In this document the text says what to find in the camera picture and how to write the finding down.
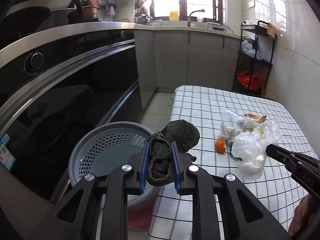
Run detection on clear plastic bag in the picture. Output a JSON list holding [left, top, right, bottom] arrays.
[[241, 40, 263, 60], [231, 118, 281, 181]]

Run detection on dark grey-green cloth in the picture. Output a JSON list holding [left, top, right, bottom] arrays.
[[147, 119, 200, 186]]

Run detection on white tissue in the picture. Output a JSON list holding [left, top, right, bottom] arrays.
[[242, 119, 259, 132]]

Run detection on grey perforated trash basket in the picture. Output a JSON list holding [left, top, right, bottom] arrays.
[[68, 121, 161, 209]]

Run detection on grey kitchen cabinets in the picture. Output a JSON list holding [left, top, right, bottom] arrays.
[[134, 27, 240, 107]]

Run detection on person's right hand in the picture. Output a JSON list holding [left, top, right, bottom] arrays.
[[289, 194, 311, 236]]

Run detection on white grid tablecloth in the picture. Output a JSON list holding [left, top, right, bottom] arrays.
[[148, 85, 316, 239]]

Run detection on red beige snack wrapper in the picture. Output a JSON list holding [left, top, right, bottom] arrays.
[[244, 113, 267, 124]]

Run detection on blue white plastic wrapper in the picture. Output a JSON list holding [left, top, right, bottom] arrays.
[[226, 142, 233, 152]]

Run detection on crumpled white paper ball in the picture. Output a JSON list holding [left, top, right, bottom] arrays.
[[220, 124, 242, 142]]

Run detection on orange peel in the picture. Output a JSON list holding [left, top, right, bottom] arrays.
[[215, 138, 226, 154]]

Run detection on white blue sticker label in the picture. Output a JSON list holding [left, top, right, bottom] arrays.
[[0, 133, 16, 171]]

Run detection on red plastic bag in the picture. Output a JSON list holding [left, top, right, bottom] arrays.
[[236, 70, 263, 91]]

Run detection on clear plastic bag on shelf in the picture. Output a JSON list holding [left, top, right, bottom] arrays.
[[241, 40, 263, 60]]

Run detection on black metal shelf rack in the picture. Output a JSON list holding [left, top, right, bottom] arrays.
[[232, 20, 277, 96]]

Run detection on black built-in oven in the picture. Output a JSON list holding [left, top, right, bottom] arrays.
[[1, 30, 143, 200]]

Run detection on checkered cloth on rack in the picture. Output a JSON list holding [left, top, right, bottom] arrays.
[[266, 22, 277, 39]]

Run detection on chrome sink faucet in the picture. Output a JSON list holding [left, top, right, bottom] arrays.
[[187, 9, 206, 27]]

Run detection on yellow detergent bottle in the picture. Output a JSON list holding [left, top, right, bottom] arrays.
[[169, 10, 180, 21]]

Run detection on dish drying rack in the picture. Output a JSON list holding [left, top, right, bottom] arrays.
[[134, 0, 153, 25]]

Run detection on dark cooking pot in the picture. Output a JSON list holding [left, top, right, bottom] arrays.
[[49, 0, 101, 25]]

